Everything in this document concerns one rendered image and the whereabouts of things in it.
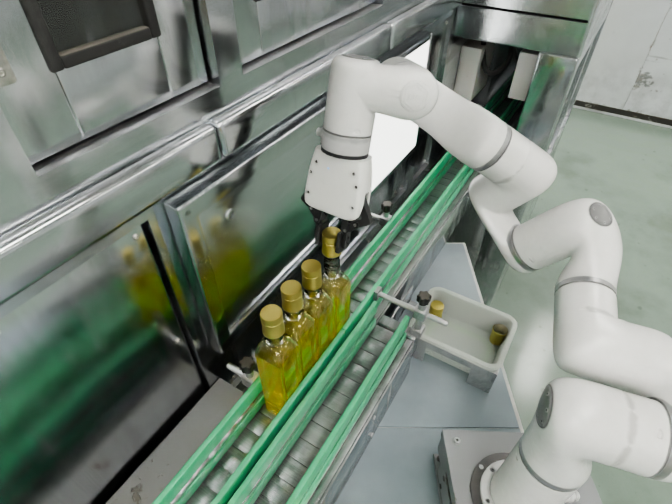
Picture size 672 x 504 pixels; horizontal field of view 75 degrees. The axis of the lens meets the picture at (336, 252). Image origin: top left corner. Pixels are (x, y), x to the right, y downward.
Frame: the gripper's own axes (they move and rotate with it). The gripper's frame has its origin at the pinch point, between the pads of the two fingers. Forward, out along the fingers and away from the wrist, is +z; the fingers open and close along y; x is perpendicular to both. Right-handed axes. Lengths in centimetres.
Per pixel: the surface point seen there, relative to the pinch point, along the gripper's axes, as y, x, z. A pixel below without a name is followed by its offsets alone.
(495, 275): 19, 114, 55
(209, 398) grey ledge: -13.5, -15.6, 35.7
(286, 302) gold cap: -0.2, -11.8, 7.6
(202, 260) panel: -12.2, -18.0, 2.0
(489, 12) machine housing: -6, 89, -37
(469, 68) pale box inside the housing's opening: -12, 106, -20
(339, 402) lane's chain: 8.6, -3.2, 32.5
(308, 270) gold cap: -0.2, -6.3, 4.1
